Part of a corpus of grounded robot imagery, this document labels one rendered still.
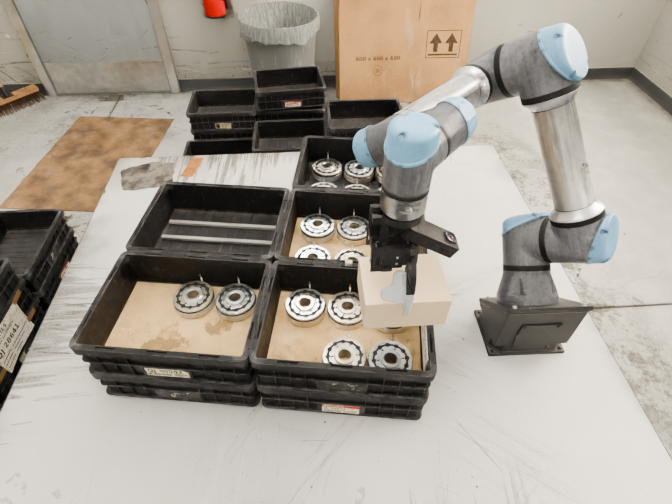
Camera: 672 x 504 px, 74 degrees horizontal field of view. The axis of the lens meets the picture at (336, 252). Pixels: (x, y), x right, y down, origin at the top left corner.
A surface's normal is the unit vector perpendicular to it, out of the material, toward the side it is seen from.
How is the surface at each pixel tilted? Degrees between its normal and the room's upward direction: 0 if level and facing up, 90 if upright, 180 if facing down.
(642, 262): 0
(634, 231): 0
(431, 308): 90
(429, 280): 0
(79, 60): 90
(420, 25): 80
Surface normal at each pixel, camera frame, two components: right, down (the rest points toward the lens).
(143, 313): 0.00, -0.70
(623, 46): 0.07, 0.72
